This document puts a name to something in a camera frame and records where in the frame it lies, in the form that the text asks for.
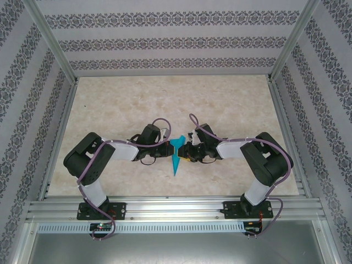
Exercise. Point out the turquoise cloth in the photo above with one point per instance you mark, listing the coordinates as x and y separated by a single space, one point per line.
175 165

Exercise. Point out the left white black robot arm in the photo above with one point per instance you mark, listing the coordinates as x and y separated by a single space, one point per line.
123 151

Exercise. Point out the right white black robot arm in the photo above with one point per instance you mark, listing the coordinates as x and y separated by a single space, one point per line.
231 148

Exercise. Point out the grey metal sheet tray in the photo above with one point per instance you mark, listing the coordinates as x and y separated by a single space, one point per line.
176 250

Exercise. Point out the controller board with blue light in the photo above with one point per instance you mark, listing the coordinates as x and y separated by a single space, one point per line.
253 224

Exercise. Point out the controller board with green light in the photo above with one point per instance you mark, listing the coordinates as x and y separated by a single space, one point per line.
100 226

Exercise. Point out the left black wrist camera box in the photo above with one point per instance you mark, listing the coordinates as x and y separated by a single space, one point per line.
150 134

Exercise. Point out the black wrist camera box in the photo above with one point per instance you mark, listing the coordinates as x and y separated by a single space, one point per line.
150 134
204 134

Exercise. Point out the right black wrist camera box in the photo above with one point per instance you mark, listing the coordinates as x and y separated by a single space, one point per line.
204 134

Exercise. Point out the aluminium mounting rail beam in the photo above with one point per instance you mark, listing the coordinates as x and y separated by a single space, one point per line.
176 209

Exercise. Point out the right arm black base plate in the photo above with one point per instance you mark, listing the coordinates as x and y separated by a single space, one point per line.
231 210

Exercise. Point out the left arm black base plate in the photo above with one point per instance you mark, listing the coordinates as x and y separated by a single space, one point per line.
121 211

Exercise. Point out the right aluminium side rail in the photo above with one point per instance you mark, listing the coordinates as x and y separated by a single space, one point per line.
288 137

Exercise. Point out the aluminium side rail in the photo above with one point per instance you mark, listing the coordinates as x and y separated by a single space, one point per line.
59 137
288 137

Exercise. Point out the left aluminium side rail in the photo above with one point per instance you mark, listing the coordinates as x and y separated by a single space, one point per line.
59 137

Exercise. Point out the right aluminium frame post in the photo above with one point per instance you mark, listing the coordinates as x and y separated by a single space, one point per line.
295 38

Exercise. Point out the aluminium frame post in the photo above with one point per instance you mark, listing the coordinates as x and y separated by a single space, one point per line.
52 38
295 38

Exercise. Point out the left aluminium frame post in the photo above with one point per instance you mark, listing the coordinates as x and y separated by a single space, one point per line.
52 38

